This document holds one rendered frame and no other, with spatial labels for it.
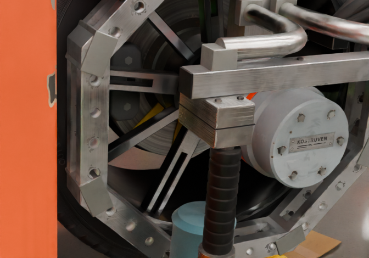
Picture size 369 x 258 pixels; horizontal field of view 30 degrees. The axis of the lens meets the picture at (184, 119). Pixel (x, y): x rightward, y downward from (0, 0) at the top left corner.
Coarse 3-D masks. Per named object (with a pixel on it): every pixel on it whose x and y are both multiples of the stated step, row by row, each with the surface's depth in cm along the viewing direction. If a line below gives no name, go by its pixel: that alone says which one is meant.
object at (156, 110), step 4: (156, 104) 118; (152, 108) 118; (156, 108) 118; (160, 108) 119; (152, 112) 118; (156, 112) 119; (144, 116) 118; (148, 116) 118; (152, 116) 119; (144, 120) 118; (140, 124) 118; (176, 124) 122; (180, 124) 122; (176, 128) 122; (180, 128) 122; (176, 132) 122
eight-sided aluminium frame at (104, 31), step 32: (128, 0) 88; (160, 0) 90; (96, 32) 87; (128, 32) 89; (96, 64) 89; (96, 96) 90; (352, 96) 118; (96, 128) 92; (352, 128) 120; (96, 160) 94; (352, 160) 116; (96, 192) 95; (320, 192) 116; (128, 224) 102; (256, 224) 117; (288, 224) 116; (160, 256) 105; (256, 256) 114
